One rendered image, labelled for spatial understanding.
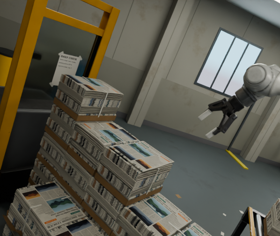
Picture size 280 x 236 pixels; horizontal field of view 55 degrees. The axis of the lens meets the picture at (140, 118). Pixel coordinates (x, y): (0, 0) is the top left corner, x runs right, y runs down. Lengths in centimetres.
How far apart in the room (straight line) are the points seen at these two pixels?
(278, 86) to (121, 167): 91
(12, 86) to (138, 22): 371
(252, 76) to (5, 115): 173
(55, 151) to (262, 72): 146
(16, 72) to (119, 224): 124
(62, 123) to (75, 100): 22
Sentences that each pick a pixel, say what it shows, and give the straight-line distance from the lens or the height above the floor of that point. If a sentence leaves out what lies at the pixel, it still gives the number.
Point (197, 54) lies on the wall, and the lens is 587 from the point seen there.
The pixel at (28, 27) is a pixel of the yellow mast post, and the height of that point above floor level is 149.
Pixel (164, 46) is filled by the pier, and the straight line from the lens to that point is 535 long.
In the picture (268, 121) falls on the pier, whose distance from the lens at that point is 690.
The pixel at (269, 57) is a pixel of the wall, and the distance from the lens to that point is 672.
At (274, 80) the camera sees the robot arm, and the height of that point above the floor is 177.
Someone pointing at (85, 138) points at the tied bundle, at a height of 101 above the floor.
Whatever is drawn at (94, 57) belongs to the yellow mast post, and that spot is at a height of 140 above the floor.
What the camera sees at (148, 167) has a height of 107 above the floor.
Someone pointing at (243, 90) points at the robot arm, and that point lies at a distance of 129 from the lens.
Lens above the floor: 173
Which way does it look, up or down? 16 degrees down
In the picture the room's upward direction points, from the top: 23 degrees clockwise
